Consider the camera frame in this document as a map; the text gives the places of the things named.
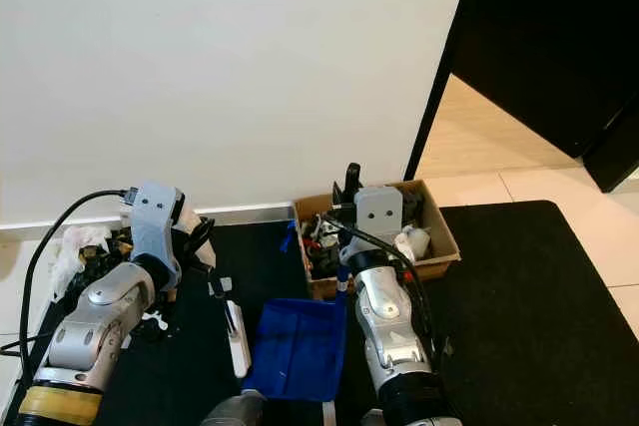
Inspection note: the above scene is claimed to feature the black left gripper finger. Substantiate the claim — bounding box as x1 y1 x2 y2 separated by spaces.
185 212 218 253

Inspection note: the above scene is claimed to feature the white hand brush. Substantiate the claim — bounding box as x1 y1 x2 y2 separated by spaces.
210 276 253 379

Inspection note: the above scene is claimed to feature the blue dustpan with white handle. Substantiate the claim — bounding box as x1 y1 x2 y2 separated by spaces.
246 264 352 426

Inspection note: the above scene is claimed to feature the black floor mat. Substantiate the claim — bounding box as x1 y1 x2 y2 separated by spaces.
5 200 639 426

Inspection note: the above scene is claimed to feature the silver baseboard strip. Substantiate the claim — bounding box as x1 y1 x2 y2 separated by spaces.
0 204 301 242

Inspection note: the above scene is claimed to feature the small blue plastic piece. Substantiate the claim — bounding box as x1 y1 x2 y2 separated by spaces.
280 218 297 253

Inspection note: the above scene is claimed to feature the small white plastic hook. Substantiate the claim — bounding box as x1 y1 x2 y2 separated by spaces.
143 308 173 335

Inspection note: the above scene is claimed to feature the white plastic bottle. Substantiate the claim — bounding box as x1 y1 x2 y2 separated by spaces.
397 226 432 263

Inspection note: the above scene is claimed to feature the brown cardboard box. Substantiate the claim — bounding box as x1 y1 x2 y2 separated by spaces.
292 179 462 299

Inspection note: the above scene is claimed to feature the white crumpled tissue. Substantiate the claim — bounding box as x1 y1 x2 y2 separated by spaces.
48 224 109 297

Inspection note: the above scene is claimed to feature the grey left robot leg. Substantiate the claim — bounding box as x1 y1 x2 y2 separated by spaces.
198 391 271 426

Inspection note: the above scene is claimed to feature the grey robot leg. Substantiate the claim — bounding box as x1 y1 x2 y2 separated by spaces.
198 391 271 426
359 408 390 426

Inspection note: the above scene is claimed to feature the grey right robot leg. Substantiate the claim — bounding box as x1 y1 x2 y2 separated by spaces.
359 408 390 426

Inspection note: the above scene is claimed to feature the black door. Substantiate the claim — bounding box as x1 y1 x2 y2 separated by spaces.
449 0 639 194

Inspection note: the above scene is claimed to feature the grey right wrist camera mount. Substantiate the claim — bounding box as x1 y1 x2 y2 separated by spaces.
341 185 405 257

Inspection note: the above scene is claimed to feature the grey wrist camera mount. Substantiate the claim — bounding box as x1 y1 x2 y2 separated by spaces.
341 185 405 257
128 182 187 292

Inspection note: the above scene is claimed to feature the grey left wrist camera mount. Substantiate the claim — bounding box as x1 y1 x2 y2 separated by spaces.
128 182 187 292

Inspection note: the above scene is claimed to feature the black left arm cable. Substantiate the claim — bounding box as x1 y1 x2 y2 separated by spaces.
17 188 143 357

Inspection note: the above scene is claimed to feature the black door frame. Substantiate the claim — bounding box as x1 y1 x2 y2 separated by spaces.
402 0 478 182

